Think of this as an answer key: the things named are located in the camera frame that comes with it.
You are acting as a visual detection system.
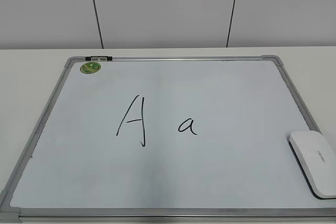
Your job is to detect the white board eraser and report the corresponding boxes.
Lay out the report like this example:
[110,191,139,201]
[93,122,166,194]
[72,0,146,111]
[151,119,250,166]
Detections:
[289,131,335,199]

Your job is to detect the white board with grey frame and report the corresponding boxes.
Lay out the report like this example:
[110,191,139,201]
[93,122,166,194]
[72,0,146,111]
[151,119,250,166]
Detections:
[1,55,335,223]

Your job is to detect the black and silver frame clip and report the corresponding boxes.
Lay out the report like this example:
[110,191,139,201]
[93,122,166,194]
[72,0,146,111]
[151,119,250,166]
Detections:
[85,56,113,61]

